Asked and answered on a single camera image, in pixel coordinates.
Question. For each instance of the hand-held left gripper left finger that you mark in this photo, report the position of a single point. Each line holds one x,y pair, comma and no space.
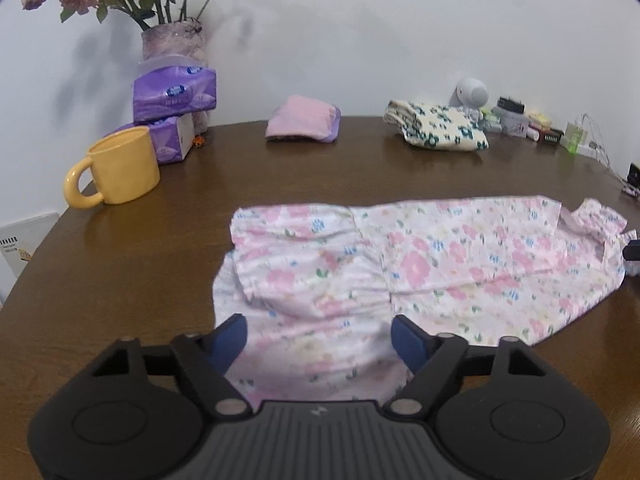
230,342

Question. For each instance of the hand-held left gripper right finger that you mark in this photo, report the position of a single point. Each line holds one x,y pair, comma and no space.
410,342

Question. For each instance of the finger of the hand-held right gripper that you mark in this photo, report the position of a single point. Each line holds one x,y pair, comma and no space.
633,252

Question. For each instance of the pink floral dress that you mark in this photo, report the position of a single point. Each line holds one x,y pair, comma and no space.
425,260

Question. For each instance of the black plug adapter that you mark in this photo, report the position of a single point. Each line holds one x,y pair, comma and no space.
634,174

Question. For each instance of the white power strip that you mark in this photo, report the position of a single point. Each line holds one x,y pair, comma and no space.
587,150

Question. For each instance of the small green bottle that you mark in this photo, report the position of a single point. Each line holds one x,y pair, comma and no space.
574,137

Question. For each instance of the small dark box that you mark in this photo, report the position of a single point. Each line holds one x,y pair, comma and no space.
550,137

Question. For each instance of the pale yellow packet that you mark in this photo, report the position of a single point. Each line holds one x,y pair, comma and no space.
540,121

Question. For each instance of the grey tin box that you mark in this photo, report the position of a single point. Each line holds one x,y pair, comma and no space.
514,124

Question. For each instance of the black charger block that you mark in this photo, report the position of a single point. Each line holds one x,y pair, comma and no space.
511,105

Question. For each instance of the small white boxes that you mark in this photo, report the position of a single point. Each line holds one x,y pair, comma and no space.
490,120

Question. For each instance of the yellow mug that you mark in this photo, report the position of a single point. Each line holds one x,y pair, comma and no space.
125,170

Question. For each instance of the tiny orange toy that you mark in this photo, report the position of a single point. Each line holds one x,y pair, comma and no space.
199,142

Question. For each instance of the purple tissue pack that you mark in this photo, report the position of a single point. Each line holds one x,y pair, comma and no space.
172,92
167,140

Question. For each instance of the folded cream floral cloth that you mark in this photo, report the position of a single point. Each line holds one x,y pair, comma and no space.
440,127

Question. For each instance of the white printed box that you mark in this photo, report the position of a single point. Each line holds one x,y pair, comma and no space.
25,250

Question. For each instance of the white round robot toy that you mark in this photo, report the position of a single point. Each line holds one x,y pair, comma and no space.
472,92

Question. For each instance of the folded pink cloth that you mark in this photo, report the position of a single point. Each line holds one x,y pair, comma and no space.
300,117

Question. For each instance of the purple mottled vase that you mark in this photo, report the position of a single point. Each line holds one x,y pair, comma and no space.
172,40

